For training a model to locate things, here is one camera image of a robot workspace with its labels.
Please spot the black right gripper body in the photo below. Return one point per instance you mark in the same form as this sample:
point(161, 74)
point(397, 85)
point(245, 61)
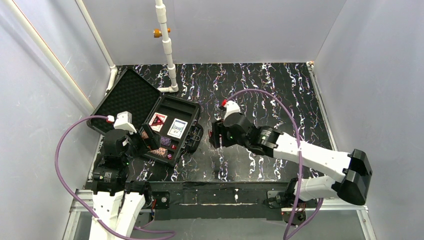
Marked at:
point(215, 138)

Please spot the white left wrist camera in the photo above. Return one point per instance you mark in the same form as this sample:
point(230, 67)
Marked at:
point(123, 121)

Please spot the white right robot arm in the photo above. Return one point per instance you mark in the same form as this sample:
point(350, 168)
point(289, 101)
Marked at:
point(346, 175)

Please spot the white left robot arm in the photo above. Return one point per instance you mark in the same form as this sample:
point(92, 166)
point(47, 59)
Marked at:
point(117, 201)

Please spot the red playing card deck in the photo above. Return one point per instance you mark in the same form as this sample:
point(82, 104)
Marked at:
point(157, 128)

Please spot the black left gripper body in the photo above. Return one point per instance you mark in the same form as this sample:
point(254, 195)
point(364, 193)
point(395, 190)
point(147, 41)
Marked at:
point(139, 139)

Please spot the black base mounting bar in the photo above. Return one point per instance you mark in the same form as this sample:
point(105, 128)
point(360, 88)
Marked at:
point(211, 200)

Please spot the orange blue chip row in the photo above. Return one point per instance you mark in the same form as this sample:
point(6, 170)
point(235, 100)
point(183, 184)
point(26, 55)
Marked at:
point(161, 152)

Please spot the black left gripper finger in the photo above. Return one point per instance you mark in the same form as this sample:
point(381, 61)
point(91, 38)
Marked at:
point(153, 141)
point(147, 131)

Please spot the white PVC pipe stand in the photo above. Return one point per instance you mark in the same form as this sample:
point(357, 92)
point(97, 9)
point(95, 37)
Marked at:
point(161, 14)

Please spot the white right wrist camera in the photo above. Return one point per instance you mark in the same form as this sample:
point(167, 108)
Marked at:
point(229, 107)

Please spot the black poker set case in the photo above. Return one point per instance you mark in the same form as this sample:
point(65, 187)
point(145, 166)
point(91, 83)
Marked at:
point(136, 95)

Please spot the blue playing card deck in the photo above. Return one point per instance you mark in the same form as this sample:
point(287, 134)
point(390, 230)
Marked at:
point(177, 128)

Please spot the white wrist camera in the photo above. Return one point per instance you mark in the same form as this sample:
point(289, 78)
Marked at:
point(229, 107)
point(123, 121)

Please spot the white corner pipe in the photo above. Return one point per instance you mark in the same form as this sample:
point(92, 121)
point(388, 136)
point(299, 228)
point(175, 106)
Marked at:
point(112, 66)

